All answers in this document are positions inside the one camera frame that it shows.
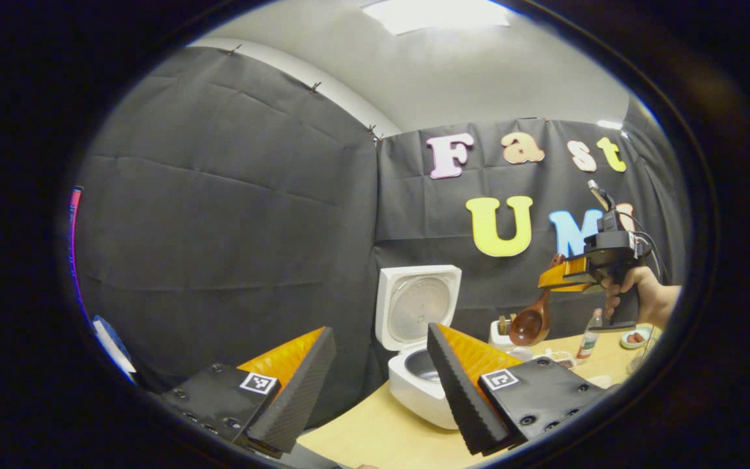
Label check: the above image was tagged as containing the light green plate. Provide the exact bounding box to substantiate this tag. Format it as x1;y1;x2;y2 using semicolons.
620;328;653;350

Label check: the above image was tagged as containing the blue and white object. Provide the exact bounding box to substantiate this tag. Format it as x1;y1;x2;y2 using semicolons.
92;316;136;385

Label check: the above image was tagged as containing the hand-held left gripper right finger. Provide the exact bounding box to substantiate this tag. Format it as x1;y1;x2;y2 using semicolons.
426;322;610;457

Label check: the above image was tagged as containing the white toaster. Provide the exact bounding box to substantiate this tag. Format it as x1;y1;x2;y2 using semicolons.
488;318;516;346

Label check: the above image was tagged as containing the white rice cooker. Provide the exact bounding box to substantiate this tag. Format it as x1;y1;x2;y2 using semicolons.
375;264;464;431

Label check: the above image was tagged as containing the white divided dish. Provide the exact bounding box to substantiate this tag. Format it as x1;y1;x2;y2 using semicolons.
541;348;577;371

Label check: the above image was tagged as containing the dark wooden spoon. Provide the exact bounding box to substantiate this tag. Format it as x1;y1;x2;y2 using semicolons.
508;253;568;347

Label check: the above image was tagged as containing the clear plastic water bottle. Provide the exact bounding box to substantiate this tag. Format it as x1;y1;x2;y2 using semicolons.
577;308;604;360

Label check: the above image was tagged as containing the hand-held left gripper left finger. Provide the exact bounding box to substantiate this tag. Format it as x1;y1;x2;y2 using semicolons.
160;326;338;457

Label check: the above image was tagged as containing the large ceiling light panel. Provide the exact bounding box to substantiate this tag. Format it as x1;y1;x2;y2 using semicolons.
362;0;511;35

